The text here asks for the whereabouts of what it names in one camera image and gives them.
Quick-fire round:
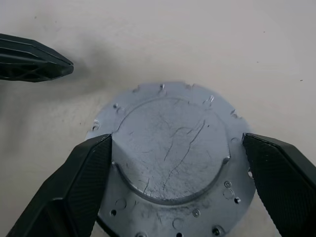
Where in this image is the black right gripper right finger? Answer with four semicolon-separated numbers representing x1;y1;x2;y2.
242;132;316;237

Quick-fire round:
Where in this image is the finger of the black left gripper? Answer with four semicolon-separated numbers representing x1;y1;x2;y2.
0;33;74;66
0;46;75;82

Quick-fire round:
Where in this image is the grey round motor cover plate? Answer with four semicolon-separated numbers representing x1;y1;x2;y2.
85;82;256;237

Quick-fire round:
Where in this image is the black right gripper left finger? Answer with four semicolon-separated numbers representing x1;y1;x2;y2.
0;133;113;237

